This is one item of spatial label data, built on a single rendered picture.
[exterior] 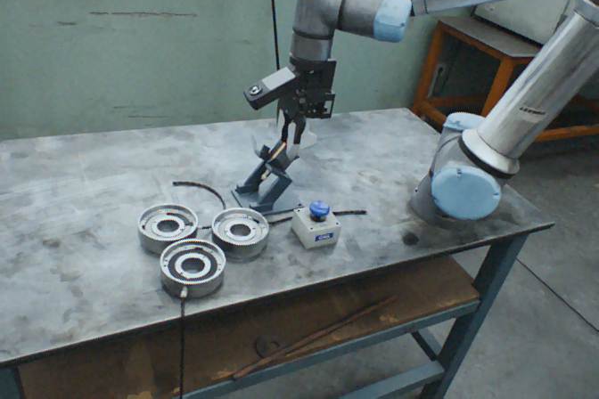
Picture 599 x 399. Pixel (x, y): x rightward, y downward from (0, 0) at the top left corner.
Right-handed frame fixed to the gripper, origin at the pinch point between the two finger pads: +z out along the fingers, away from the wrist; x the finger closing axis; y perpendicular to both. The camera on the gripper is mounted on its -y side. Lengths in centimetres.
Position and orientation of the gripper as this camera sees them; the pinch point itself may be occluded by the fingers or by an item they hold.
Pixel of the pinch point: (284, 150)
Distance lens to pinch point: 99.9
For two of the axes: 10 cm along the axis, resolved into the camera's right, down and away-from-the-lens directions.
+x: -4.5, -5.4, 7.1
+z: -1.5, 8.3, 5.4
